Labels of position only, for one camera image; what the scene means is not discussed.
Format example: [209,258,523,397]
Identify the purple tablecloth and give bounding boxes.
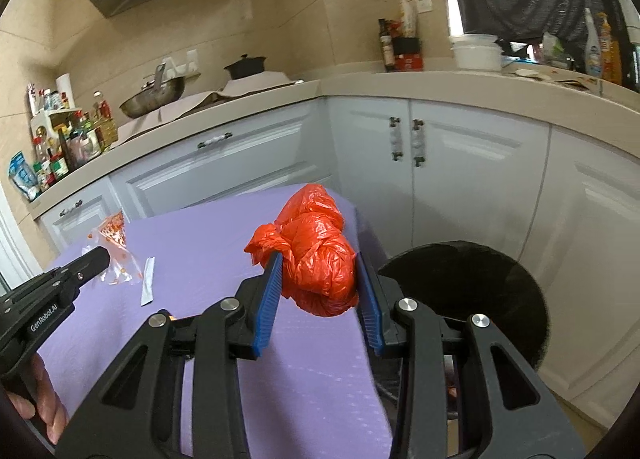
[37,183,393,459]

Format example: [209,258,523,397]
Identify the dark sauce bottle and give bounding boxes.
[378,19,396,70]

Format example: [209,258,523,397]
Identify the white double wall socket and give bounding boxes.
[165,50,201,77]

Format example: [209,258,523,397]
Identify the steel wok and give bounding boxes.
[118,64,187,120]

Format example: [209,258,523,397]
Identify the white kitchen cabinets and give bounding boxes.
[37,94,640,420]

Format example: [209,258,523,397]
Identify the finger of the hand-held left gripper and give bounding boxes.
[45,245,111,297]

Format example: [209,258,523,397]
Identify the white sachet strip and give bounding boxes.
[140,258,157,307]

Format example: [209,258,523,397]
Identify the white door frame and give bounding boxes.
[0,189,46,290]

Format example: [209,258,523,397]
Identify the tall white bottle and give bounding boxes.
[617,0,640,44]

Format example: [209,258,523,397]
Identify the black pot with lid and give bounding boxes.
[223,54,267,80]

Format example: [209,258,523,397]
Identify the clear orange printed wrapper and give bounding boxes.
[89,209,138,286]

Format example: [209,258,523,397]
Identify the black trash bin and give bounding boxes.
[374,239,549,420]

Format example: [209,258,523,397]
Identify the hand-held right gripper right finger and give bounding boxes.
[355,253,586,459]

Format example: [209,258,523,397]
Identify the cluster of condiment bottles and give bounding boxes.
[27,84,120,190]

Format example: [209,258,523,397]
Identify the beige stove cover cloth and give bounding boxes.
[117,70,306,140]

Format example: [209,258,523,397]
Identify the person's left hand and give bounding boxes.
[9,353,71,446]

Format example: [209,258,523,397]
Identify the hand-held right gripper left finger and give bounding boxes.
[55,251,285,459]

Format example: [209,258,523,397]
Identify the white round container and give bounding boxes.
[450,34,502,72]

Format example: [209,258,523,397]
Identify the yellow bottle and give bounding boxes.
[597,13,622,84]

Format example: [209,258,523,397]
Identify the beige kitchen countertop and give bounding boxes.
[27,68,640,220]

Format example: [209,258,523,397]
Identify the white spray bottle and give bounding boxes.
[584,8,603,78]

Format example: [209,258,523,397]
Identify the white paper towel roll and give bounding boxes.
[55,73,76,110]

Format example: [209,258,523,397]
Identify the blue snack bag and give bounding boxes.
[7,151,41,202]

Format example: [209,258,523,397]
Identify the red plastic bag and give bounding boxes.
[244,184,361,317]

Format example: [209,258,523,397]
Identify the black red condiment box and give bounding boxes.
[392,37,423,72]

